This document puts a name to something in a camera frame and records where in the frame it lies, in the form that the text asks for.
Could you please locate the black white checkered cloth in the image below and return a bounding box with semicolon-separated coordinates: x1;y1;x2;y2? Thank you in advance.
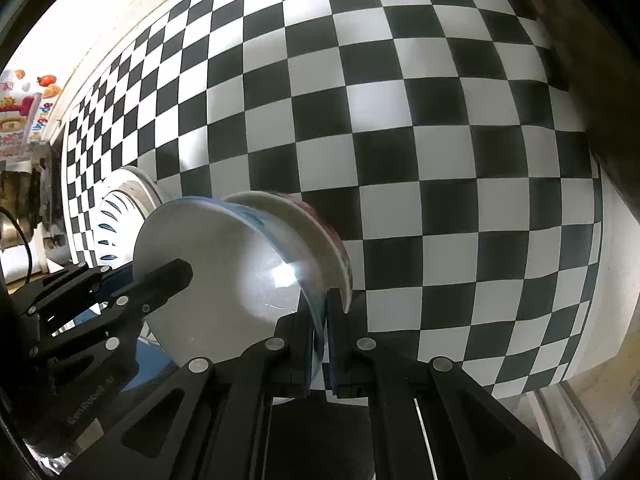
61;0;602;402

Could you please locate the blue striped plate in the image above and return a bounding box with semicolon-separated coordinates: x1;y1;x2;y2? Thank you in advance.
94;186;152;267

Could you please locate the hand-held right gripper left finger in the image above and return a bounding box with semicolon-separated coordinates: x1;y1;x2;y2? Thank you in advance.
62;287;326;480

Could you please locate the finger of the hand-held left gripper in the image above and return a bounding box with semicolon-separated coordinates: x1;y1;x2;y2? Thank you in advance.
12;261;138;329
29;258;195;362

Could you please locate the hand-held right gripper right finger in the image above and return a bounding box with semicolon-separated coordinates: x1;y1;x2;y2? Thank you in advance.
326;287;583;480

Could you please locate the colourful wall sticker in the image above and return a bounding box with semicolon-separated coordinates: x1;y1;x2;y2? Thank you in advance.
0;66;64;162

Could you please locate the white plate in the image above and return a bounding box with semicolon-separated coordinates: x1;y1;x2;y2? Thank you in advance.
120;165;164;209

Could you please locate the stainless steel pot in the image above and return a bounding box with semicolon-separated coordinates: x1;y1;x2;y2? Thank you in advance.
0;169;42;255

